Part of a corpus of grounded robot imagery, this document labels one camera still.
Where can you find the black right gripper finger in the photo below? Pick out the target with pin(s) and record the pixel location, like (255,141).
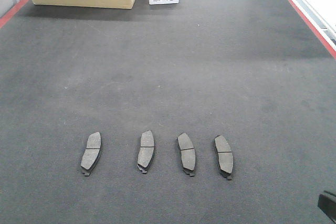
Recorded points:
(326,203)

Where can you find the dark conveyor belt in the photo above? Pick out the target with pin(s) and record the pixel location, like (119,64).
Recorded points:
(249,70)

